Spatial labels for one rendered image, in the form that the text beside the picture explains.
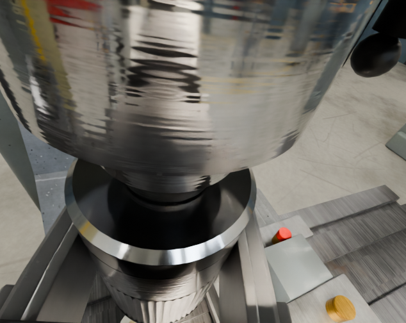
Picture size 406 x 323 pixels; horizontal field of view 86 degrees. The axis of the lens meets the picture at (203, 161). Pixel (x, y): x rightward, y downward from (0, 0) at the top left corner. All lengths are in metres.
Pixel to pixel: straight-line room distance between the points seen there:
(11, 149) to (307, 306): 0.55
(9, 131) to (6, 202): 1.32
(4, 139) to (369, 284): 0.70
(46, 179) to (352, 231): 0.61
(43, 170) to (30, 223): 1.19
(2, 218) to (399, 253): 1.77
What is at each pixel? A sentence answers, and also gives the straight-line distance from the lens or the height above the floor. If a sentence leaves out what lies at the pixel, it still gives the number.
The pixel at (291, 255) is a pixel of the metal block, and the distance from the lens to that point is 0.28.
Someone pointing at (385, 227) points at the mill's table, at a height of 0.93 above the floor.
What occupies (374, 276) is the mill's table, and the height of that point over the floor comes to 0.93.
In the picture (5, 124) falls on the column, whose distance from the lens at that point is 0.52.
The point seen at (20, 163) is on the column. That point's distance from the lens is 0.58.
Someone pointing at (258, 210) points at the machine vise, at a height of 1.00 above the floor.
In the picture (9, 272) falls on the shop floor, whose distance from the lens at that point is 1.56.
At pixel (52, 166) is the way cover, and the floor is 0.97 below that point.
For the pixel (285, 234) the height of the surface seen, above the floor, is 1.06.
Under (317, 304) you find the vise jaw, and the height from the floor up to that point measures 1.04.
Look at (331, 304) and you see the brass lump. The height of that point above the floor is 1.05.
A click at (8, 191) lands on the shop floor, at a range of 1.88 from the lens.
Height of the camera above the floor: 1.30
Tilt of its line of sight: 44 degrees down
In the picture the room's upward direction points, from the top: 12 degrees clockwise
